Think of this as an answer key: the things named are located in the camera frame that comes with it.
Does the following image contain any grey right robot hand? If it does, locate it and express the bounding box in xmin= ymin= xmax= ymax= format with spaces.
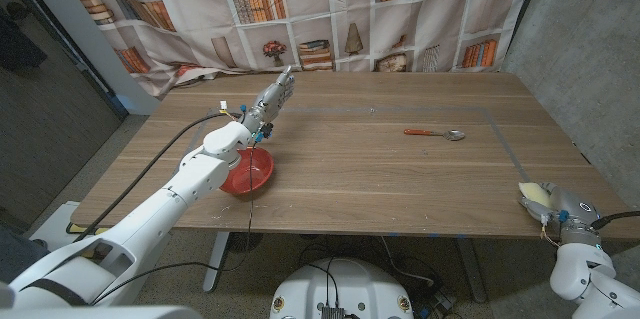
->
xmin=517 ymin=181 xmax=602 ymax=231

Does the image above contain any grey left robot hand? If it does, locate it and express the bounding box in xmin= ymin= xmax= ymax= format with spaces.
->
xmin=243 ymin=64 xmax=297 ymax=133

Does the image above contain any pale yellow sponge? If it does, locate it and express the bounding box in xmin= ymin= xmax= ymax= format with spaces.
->
xmin=518 ymin=181 xmax=552 ymax=209

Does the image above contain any red plastic bowl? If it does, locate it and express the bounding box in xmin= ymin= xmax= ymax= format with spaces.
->
xmin=219 ymin=146 xmax=275 ymax=196

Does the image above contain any printed bookshelf backdrop cloth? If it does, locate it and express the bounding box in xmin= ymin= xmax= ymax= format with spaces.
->
xmin=53 ymin=0 xmax=544 ymax=100

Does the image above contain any white table leg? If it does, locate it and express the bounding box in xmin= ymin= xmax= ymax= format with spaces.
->
xmin=455 ymin=237 xmax=487 ymax=304
xmin=202 ymin=231 xmax=231 ymax=294

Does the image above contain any floor power strip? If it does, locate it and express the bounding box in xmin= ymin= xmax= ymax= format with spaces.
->
xmin=432 ymin=289 xmax=457 ymax=312

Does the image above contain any white robot torso base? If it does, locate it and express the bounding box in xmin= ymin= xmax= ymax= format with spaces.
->
xmin=269 ymin=257 xmax=415 ymax=319

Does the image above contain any white floor plate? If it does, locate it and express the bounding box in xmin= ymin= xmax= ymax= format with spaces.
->
xmin=28 ymin=200 xmax=82 ymax=255

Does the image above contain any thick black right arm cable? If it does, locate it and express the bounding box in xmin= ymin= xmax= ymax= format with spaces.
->
xmin=591 ymin=209 xmax=640 ymax=231

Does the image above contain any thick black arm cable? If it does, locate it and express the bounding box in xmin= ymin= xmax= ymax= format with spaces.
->
xmin=72 ymin=110 xmax=244 ymax=245
xmin=591 ymin=209 xmax=640 ymax=231

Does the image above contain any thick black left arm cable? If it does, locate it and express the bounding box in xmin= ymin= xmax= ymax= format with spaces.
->
xmin=72 ymin=110 xmax=244 ymax=245

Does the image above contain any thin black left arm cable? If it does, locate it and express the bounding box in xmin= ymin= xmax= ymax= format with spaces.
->
xmin=89 ymin=131 xmax=266 ymax=308

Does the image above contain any red-handled metal spoon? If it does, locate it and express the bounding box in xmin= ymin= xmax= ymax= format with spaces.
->
xmin=403 ymin=128 xmax=467 ymax=142

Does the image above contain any white floor cable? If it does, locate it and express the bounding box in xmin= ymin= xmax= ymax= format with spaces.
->
xmin=380 ymin=236 xmax=435 ymax=288

